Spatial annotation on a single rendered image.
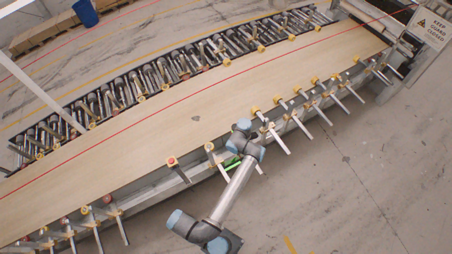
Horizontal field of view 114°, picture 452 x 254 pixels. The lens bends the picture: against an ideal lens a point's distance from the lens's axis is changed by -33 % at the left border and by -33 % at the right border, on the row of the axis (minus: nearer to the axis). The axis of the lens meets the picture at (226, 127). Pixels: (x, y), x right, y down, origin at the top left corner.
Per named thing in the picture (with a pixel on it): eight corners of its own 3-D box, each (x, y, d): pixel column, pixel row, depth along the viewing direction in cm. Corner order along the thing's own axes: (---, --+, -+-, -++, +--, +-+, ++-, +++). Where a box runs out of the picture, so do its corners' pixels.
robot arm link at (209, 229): (207, 253, 85) (269, 144, 120) (184, 239, 89) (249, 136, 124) (209, 254, 95) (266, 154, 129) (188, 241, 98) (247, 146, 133)
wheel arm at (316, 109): (332, 126, 173) (333, 124, 170) (329, 128, 172) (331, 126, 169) (298, 88, 196) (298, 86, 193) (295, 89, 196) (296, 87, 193)
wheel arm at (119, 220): (130, 244, 147) (128, 244, 143) (127, 246, 146) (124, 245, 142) (115, 198, 167) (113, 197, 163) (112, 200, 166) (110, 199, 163)
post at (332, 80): (321, 109, 210) (336, 79, 168) (319, 111, 209) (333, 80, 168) (319, 107, 211) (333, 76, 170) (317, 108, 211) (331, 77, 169)
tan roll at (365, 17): (413, 55, 210) (418, 48, 200) (409, 57, 208) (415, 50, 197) (338, 2, 278) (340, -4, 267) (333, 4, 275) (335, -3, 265)
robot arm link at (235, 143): (240, 151, 119) (250, 134, 125) (223, 143, 123) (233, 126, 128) (240, 157, 128) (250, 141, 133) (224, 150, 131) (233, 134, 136)
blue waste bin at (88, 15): (102, 23, 485) (90, 1, 423) (83, 32, 475) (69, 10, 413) (101, 15, 513) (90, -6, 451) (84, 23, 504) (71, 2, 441)
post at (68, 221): (103, 229, 165) (67, 222, 124) (100, 230, 165) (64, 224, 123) (102, 225, 167) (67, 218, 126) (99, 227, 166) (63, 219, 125)
